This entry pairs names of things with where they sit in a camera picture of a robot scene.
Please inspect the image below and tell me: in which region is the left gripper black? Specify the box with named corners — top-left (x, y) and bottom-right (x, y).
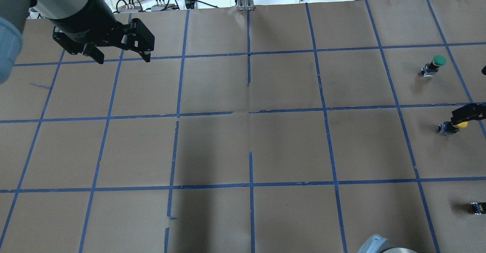
top-left (52, 0), bottom-right (155, 64)

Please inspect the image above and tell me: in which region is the black button block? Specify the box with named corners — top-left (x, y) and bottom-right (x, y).
top-left (470, 202), bottom-right (486, 215)

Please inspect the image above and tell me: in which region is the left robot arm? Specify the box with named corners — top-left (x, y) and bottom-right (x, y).
top-left (0, 0), bottom-right (155, 83)

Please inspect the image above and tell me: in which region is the green push button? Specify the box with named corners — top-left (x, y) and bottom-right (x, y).
top-left (421, 55), bottom-right (447, 78)

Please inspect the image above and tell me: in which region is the yellow push button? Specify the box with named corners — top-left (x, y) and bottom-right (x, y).
top-left (438, 121), bottom-right (468, 137)

